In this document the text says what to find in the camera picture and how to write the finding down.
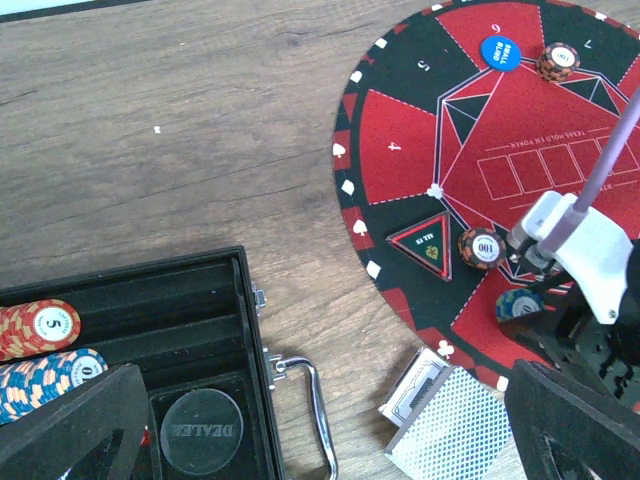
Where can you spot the brown 100 chip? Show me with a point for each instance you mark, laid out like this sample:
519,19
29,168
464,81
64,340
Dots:
481,248
557,62

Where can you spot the teal chip seat two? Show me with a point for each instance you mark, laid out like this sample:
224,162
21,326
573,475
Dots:
517,303

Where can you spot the black poker chip case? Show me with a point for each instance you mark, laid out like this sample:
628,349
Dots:
188,323

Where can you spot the blue 10 chip stack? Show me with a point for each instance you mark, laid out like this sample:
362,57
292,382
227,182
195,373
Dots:
28,385

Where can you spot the red 5 chip stack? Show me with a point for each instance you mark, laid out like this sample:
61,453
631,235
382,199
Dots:
37,327

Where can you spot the triangular all in marker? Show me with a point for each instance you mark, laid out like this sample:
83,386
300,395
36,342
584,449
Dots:
428,243

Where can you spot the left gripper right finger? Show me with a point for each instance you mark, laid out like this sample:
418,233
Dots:
565,430

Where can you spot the round red black poker mat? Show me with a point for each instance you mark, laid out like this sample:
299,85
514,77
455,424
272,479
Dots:
425,125

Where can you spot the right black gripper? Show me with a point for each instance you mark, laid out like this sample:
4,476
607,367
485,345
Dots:
567,335

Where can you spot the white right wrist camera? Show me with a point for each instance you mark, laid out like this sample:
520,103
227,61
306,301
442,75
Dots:
595,255

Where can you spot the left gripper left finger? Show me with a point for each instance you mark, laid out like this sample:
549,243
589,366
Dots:
92,432

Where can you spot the blue small blind button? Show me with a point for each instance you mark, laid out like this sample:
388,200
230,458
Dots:
501,53

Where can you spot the clear dealer button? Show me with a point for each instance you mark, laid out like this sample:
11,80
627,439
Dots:
201,432

